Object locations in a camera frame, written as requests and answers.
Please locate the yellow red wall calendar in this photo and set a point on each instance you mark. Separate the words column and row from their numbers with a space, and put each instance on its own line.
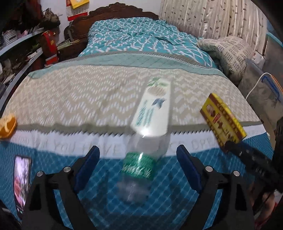
column 76, row 8

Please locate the smartphone with lit screen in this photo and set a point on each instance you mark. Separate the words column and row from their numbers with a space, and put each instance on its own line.
column 21, row 182

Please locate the clear bottle green label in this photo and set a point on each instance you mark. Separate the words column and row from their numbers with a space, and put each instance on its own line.
column 139, row 164

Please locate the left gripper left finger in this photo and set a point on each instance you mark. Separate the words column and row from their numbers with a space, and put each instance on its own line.
column 42, row 211

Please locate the leaf pattern curtain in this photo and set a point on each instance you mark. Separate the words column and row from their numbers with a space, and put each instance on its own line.
column 218, row 18

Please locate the patterned bed cover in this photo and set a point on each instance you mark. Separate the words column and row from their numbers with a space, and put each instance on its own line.
column 64, row 110

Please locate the clear box orange lid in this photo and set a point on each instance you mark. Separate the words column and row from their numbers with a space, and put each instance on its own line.
column 261, row 92

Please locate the red gift bag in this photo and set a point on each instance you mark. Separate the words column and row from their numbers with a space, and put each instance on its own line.
column 49, row 48

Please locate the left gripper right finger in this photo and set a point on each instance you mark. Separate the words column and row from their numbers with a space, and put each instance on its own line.
column 234, row 210

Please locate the grey wall shelf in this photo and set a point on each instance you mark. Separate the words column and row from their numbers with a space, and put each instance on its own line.
column 18, row 54

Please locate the white green tube package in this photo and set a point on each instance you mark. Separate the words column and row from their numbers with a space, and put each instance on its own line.
column 151, row 118

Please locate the teal patterned quilt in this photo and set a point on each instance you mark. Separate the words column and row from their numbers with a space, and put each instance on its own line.
column 143, row 34

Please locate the yellow rectangular box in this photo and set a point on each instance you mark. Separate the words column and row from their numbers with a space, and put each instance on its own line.
column 221, row 121

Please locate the grey patterned folded blanket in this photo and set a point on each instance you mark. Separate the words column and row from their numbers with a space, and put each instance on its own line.
column 230, row 53

